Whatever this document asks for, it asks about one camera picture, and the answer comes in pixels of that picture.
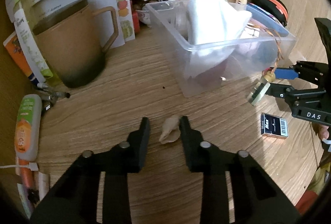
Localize clear plastic storage bin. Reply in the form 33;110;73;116
146;0;296;97

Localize fruit sticker sheet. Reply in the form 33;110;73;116
116;0;135;41

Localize red pouch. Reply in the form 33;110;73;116
188;59;228;87

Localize beige wrapper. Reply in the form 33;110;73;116
159;115;180;144

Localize bowl of small trinkets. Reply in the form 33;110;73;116
133;3;151;27

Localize person's hand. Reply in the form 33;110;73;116
318;124;330;146

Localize small green white eraser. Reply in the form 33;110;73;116
247;77;270;106

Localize white orange lotion tube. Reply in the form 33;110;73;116
14;94;42;162

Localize white charging cable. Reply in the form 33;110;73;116
0;161;39;172

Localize brown mug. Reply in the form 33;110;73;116
32;0;119;89

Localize blue staples box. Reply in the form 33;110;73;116
260;113;288;139

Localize white green tube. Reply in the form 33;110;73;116
13;3;54;83

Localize orange booklet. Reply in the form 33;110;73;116
3;31;35;81

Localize black orange zip case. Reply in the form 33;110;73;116
251;0;288;27

